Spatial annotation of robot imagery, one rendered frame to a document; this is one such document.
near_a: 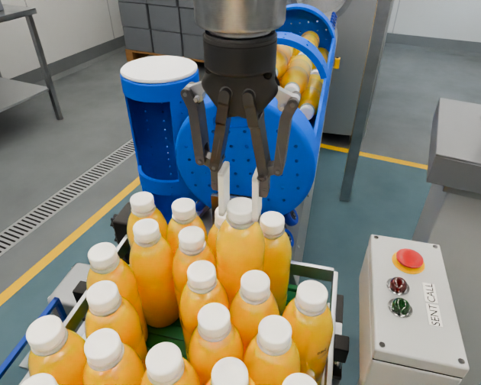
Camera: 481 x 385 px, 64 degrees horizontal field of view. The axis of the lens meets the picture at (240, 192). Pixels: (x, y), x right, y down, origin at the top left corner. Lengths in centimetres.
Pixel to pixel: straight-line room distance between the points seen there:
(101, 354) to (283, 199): 47
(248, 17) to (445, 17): 558
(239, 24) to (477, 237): 89
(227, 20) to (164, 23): 432
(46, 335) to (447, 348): 46
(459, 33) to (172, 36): 360
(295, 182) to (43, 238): 190
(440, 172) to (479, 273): 35
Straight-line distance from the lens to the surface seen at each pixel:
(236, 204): 52
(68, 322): 69
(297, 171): 74
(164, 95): 139
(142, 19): 484
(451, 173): 96
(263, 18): 37
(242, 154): 74
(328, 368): 61
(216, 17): 37
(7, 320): 212
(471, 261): 118
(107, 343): 48
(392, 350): 50
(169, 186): 158
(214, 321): 48
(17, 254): 242
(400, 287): 55
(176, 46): 466
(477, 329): 136
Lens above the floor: 150
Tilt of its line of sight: 36 degrees down
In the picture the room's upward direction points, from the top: straight up
